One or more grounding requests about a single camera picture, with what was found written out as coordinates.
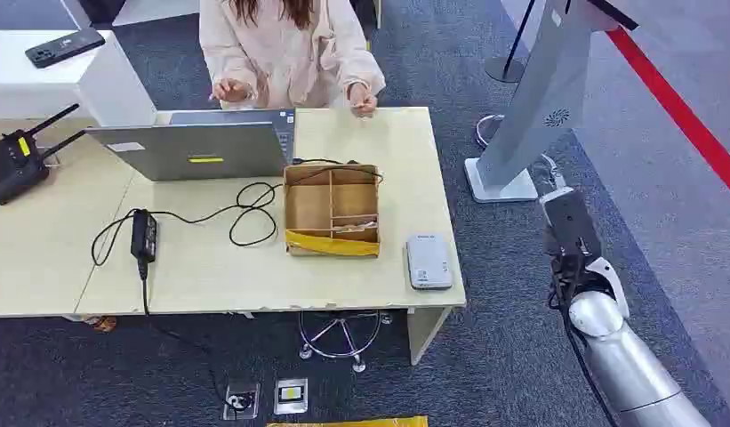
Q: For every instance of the grey laptop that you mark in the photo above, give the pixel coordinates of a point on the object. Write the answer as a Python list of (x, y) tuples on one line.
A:
[(194, 150)]

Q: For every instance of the person's right hand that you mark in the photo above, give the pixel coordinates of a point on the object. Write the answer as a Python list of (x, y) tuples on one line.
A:
[(231, 91)]

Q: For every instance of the person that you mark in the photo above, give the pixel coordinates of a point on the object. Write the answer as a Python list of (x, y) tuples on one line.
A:
[(282, 59)]

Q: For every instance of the white counter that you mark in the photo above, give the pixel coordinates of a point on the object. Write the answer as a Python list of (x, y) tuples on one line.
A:
[(105, 88)]

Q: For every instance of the black stanchion post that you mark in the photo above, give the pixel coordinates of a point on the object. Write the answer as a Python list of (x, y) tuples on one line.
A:
[(505, 69)]

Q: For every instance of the red barrier belt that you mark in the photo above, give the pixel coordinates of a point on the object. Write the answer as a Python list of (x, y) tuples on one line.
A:
[(682, 115)]

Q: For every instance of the yellow sheet in box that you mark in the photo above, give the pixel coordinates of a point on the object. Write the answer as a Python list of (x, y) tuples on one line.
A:
[(329, 244)]

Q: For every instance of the black smartphone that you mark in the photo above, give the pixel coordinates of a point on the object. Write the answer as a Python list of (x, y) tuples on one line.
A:
[(64, 47)]

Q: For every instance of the yellow sheet on floor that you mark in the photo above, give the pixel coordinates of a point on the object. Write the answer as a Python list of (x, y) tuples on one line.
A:
[(353, 422)]

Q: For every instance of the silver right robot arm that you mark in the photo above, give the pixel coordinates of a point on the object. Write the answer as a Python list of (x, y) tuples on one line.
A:
[(629, 365)]

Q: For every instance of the brown object under desk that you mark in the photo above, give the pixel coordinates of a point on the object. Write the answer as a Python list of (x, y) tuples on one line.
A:
[(100, 323)]

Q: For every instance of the black power adapter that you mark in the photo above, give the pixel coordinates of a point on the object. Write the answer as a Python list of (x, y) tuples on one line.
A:
[(144, 236)]

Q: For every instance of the white card reader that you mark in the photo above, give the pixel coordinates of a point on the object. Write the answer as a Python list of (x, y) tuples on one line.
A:
[(428, 262)]

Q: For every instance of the stack of cards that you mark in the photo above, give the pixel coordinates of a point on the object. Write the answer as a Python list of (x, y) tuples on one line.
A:
[(356, 226)]

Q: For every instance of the person's left hand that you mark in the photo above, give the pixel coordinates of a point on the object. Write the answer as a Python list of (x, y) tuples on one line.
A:
[(362, 100)]

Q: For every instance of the chrome stool base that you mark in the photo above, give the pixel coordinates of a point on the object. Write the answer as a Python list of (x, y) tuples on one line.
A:
[(341, 336)]

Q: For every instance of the black router with antennas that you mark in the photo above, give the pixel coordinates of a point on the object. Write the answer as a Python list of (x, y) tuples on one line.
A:
[(11, 168)]

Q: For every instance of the pale desk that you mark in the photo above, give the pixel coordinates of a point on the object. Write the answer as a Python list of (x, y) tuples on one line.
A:
[(223, 277)]

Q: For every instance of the floor socket with yellow label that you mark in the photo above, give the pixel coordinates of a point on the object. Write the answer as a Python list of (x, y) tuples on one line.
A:
[(291, 396)]

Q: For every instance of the grey kiosk stand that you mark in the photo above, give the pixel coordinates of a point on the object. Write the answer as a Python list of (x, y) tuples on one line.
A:
[(541, 100)]

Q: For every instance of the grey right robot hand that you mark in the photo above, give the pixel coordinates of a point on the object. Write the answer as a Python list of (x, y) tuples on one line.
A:
[(571, 224)]

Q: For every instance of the wooden box with dividers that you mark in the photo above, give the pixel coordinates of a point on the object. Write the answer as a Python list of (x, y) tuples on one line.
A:
[(308, 206)]

